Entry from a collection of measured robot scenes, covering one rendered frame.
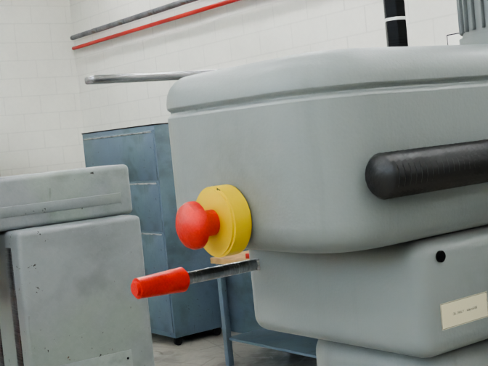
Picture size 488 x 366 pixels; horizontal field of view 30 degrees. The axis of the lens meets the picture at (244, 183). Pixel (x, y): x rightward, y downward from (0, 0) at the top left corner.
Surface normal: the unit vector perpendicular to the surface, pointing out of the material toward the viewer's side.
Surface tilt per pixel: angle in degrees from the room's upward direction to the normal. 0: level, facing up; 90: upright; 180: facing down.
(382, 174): 90
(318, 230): 99
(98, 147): 90
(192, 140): 90
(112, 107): 90
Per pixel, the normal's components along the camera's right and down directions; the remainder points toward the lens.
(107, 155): -0.80, 0.11
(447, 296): 0.59, -0.02
